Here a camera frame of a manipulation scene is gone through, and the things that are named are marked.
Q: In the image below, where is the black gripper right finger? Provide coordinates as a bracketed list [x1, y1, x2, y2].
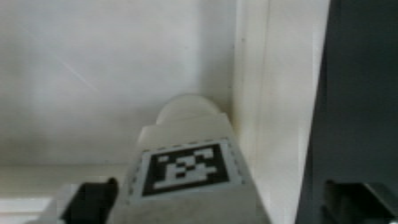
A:
[320, 180, 398, 224]

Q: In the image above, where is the white L-shaped fixture wall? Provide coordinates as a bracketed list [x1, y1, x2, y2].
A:
[232, 0, 330, 224]

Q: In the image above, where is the white square tabletop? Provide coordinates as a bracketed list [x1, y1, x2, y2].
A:
[0, 0, 238, 224]

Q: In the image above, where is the white table leg with tag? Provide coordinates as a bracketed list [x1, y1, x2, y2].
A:
[106, 95, 270, 224]

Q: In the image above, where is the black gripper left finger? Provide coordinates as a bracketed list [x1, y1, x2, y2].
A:
[41, 178, 119, 224]

